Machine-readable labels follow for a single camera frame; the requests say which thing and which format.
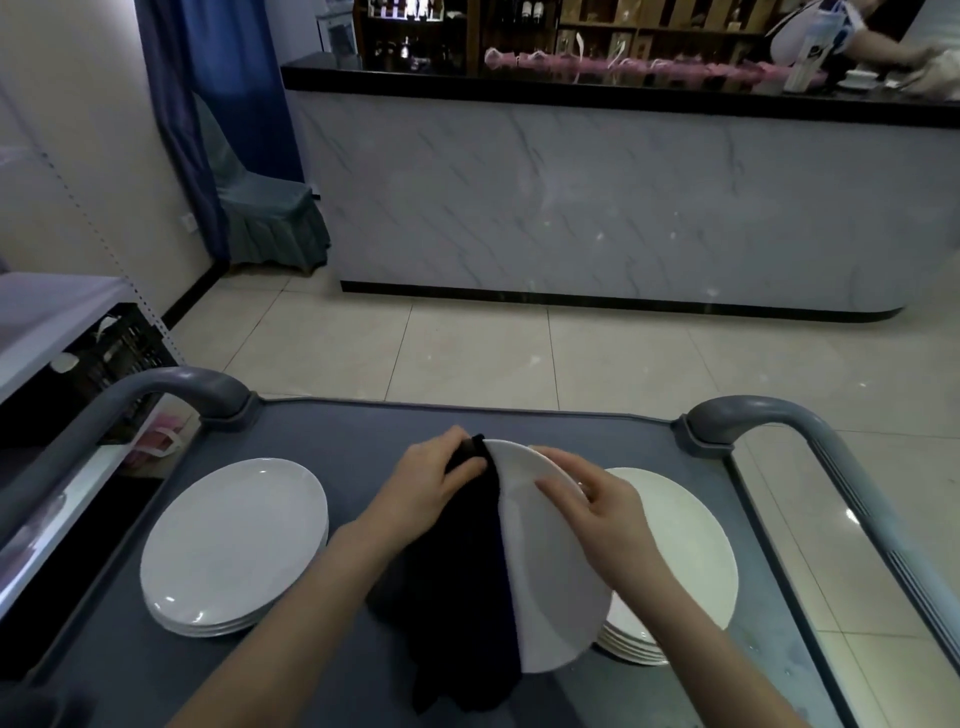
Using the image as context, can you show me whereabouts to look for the blue curtain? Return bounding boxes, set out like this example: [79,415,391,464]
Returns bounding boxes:
[134,0,305,260]

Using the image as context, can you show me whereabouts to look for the row of pink bags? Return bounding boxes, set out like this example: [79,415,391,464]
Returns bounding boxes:
[483,46,830,88]

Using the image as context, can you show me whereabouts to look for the person's right forearm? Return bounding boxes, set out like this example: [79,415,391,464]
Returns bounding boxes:
[622,562,811,728]

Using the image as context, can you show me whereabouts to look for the person's right hand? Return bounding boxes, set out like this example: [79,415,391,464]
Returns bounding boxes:
[533,446,665,601]

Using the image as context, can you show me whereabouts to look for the dark blue cleaning cloth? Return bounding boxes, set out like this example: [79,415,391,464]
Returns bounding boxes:
[365,433,526,714]

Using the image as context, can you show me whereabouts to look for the black plastic crate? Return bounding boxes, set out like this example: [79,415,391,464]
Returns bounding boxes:
[52,303,180,444]

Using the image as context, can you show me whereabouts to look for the white appliance blue panel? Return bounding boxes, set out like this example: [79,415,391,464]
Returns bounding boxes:
[314,0,358,65]

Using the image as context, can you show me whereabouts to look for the marble bar counter black top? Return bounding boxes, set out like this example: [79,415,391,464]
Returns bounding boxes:
[281,63,960,324]

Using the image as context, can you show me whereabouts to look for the white metal shelf rack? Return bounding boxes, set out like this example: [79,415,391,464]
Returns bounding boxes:
[0,142,185,624]

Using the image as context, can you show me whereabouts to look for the wooden shelf with boxes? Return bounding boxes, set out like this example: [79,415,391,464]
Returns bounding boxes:
[558,0,785,65]

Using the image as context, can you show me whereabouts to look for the dark wine rack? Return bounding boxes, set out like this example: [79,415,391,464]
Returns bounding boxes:
[479,0,560,54]

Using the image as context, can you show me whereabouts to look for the stack of white plates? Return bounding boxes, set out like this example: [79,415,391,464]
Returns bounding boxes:
[592,467,740,667]

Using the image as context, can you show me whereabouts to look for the white round plate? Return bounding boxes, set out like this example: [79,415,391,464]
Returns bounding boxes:
[482,438,614,675]
[139,458,330,639]

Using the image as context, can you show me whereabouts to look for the chair with grey-green cover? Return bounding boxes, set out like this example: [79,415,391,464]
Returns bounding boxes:
[193,93,331,275]

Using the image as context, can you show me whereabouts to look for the grey service cart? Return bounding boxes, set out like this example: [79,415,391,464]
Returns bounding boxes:
[0,367,960,728]

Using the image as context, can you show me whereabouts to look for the pink bag white handles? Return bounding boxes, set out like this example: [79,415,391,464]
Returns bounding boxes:
[123,408,189,470]

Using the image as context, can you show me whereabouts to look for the person's left hand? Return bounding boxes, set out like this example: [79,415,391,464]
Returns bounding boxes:
[371,425,489,553]

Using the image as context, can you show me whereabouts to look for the person's left forearm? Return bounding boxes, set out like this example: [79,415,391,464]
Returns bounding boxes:
[168,521,414,728]

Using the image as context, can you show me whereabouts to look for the white cloth bag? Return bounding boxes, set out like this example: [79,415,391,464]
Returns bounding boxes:
[899,48,960,103]

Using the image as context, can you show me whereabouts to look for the white pitcher with handle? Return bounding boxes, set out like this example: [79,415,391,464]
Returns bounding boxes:
[783,0,856,93]

